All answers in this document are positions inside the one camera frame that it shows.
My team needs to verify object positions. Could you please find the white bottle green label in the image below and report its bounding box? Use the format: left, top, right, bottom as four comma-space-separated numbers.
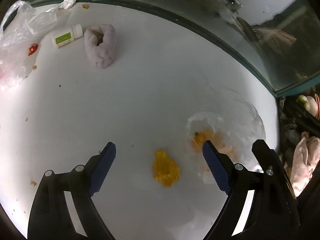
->
52, 24, 83, 48

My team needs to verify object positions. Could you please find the crumpled white tissue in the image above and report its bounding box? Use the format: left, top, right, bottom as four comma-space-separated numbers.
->
58, 0, 77, 10

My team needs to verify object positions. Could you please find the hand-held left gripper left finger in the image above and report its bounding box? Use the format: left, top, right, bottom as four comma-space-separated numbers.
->
27, 142, 116, 240

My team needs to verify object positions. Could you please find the clear plastic bag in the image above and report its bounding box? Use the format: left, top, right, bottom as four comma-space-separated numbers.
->
0, 0, 58, 90

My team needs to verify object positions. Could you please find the pink fluffy cloth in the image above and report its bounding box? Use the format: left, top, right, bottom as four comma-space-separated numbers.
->
290, 131, 320, 198

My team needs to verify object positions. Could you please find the clear plastic wrap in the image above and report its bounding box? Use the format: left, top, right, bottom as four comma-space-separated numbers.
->
187, 100, 265, 184

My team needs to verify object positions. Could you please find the orange peel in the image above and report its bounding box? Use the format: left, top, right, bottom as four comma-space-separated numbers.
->
152, 150, 180, 187

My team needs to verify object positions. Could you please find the white green round object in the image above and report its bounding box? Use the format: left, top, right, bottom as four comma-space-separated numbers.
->
297, 94, 320, 120

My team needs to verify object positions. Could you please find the grey fluffy towel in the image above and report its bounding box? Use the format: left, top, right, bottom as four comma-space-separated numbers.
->
84, 24, 117, 69

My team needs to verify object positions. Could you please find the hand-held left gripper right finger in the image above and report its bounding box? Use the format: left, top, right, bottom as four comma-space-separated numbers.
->
202, 140, 299, 240

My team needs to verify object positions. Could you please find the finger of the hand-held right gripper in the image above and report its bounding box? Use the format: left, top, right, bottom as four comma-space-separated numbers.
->
251, 139, 300, 230

